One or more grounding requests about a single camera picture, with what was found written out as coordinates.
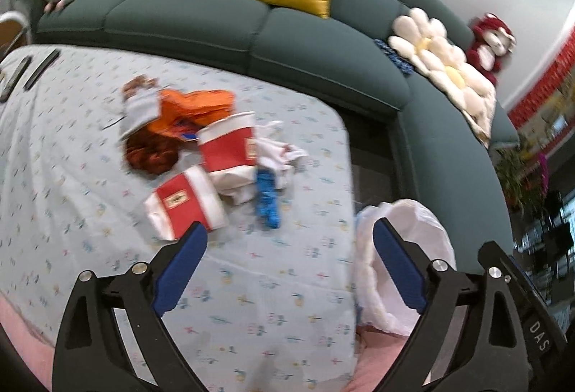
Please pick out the large white flower cushion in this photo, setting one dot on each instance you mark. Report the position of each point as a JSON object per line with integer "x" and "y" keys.
{"x": 422, "y": 41}
{"x": 458, "y": 82}

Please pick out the white tissue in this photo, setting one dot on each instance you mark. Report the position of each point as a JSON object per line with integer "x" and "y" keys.
{"x": 283, "y": 154}

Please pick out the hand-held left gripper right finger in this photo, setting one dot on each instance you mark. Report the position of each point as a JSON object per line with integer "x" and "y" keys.
{"x": 400, "y": 270}

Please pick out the blue wrapper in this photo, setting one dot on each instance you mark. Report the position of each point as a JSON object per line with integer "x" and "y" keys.
{"x": 268, "y": 199}

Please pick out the white lined waste bin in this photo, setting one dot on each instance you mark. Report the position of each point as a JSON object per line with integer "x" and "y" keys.
{"x": 426, "y": 230}

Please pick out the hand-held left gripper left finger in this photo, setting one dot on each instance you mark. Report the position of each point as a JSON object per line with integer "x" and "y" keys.
{"x": 179, "y": 270}

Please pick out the dark furniture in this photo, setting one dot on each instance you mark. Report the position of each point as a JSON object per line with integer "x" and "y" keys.
{"x": 557, "y": 239}

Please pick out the red plush monkey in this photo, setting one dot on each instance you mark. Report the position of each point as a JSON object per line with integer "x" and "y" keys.
{"x": 476, "y": 55}

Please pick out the black remote control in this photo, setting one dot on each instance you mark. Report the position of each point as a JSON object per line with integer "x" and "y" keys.
{"x": 14, "y": 80}
{"x": 41, "y": 69}

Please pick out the red wall banner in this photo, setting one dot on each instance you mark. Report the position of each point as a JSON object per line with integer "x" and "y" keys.
{"x": 539, "y": 91}

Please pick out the blue patterned cloth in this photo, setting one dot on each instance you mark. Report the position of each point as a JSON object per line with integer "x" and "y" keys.
{"x": 397, "y": 59}

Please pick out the orange plastic bag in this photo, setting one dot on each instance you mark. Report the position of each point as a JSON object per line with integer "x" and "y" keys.
{"x": 197, "y": 104}

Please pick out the wooden chair with white frame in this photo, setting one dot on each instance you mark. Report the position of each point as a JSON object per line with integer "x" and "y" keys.
{"x": 9, "y": 32}

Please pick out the green potted plant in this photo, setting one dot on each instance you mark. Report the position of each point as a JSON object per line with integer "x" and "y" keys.
{"x": 516, "y": 181}

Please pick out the grey snack packet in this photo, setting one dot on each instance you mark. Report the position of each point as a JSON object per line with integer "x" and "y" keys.
{"x": 139, "y": 113}

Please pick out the dark green sofa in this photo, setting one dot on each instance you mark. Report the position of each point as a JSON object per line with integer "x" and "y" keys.
{"x": 179, "y": 19}

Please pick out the rust orange wrapper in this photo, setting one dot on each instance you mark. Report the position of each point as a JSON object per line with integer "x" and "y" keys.
{"x": 152, "y": 156}

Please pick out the brown crumpled wrapper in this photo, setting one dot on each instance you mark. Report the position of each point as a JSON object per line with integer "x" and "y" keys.
{"x": 137, "y": 85}

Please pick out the floral light blue tablecloth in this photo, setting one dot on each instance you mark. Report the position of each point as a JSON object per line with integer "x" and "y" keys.
{"x": 269, "y": 284}

